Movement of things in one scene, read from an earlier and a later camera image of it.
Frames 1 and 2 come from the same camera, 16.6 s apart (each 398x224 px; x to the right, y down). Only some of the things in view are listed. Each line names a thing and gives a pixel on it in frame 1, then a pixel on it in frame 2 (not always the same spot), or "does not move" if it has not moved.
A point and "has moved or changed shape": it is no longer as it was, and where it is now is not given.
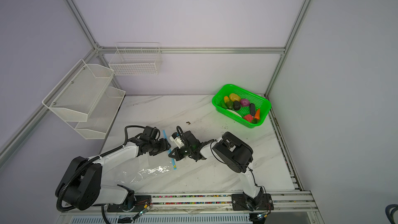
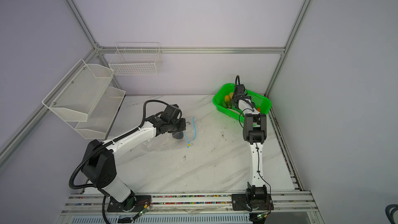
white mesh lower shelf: x=101 y=117 does not move
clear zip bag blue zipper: x=147 y=168 has moved or changed shape
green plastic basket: x=241 y=105 does not move
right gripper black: x=178 y=157 → x=250 y=97
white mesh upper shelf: x=76 y=96 does not move
